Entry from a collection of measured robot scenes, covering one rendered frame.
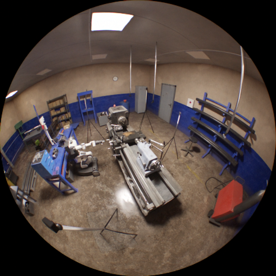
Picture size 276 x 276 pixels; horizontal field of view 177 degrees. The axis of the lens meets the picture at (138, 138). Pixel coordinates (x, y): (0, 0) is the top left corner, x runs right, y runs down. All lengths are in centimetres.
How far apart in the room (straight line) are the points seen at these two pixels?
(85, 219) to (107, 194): 88
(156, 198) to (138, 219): 91
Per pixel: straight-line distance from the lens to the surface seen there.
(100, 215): 227
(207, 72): 404
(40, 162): 195
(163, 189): 159
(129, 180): 195
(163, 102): 542
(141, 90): 578
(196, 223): 259
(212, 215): 266
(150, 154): 138
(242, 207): 218
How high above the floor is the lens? 215
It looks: 36 degrees down
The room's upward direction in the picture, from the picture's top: 2 degrees clockwise
